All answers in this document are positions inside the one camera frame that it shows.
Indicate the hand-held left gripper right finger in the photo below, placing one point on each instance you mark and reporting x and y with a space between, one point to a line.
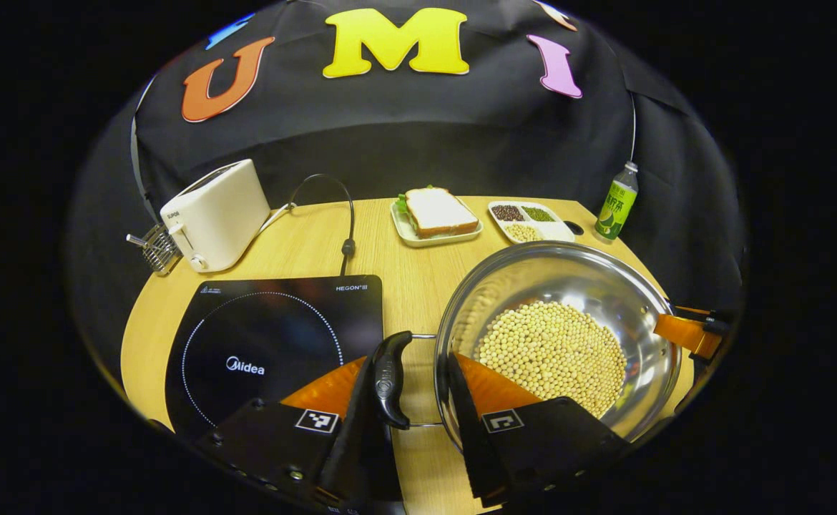
472 436

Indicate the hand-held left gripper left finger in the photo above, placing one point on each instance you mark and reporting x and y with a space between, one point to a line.
350 443

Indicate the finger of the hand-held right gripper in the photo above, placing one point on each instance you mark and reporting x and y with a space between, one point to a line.
683 335

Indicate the pile of yellow soybeans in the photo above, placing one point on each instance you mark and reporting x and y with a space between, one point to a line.
554 350

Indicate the black induction cooktop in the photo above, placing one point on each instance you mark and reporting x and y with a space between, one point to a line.
282 343

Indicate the stainless steel pot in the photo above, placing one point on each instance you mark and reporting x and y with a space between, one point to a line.
569 279

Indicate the green label drink bottle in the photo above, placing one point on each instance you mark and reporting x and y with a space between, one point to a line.
617 207

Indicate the white divided plate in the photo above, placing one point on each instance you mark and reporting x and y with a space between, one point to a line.
558 232

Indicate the small portion of soybeans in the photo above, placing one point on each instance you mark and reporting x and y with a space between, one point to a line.
524 232

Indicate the pile of green beans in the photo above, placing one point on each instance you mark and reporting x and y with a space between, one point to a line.
537 213

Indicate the pile of dark red beans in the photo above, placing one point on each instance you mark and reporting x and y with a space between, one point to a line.
507 212

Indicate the sandwich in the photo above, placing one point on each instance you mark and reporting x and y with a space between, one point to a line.
436 211

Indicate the white toaster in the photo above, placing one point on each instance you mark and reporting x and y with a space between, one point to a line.
222 214

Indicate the black backdrop cloth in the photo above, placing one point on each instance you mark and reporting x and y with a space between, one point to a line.
390 121

